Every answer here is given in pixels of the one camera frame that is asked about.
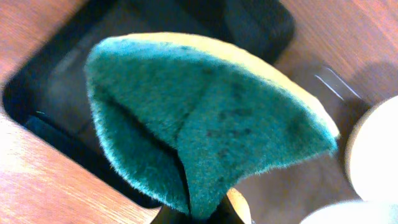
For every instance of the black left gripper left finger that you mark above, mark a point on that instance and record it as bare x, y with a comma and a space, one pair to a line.
167, 215

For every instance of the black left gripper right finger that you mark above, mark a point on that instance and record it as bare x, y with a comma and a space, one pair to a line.
226, 214

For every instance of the green yellow sponge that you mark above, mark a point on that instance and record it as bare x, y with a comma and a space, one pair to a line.
183, 117

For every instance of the cream plate with yellow stain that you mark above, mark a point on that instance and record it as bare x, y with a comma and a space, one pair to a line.
371, 153

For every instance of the black wash tray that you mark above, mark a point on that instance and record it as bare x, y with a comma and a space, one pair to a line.
48, 94

